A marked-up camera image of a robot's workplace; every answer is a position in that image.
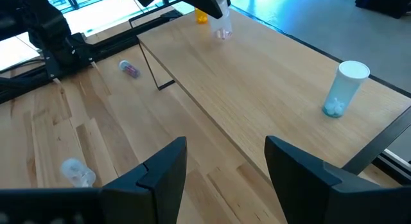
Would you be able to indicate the blue medicine bottle red pills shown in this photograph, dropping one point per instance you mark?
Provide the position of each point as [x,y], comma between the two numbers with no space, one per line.
[129,69]

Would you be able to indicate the wooden shelf black legs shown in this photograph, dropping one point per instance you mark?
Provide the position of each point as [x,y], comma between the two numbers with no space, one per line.
[257,89]

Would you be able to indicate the black equipment case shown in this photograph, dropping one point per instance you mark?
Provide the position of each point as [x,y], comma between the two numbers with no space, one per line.
[382,4]

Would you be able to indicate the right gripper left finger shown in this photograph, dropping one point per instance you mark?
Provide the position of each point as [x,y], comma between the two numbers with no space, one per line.
[154,192]

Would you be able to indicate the orange medicine bottle white cap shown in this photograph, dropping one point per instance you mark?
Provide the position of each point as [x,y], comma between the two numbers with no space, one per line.
[201,17]

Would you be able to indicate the clear medicine bottle white cap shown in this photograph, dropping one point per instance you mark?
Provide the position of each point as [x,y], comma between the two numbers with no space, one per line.
[222,26]
[78,173]

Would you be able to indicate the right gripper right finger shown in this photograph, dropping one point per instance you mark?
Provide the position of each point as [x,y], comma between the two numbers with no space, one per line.
[305,192]

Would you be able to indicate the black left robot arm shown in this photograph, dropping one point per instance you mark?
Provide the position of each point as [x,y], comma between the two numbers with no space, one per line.
[45,28]

